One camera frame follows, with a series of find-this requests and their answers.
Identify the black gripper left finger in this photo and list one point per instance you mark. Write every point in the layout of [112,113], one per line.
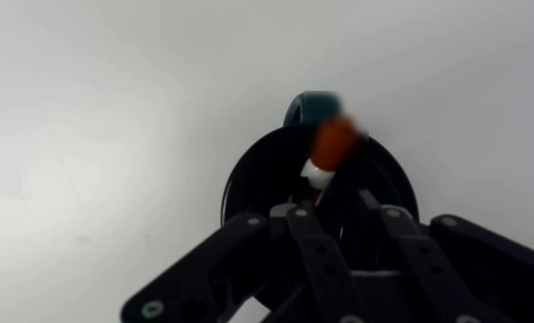
[241,269]

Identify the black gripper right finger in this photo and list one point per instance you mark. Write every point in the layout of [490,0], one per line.
[488,269]

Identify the white marker with orange cap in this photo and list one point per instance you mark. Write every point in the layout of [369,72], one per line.
[335,140]

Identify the dark teal enamel mug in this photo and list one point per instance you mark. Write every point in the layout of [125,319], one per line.
[267,172]

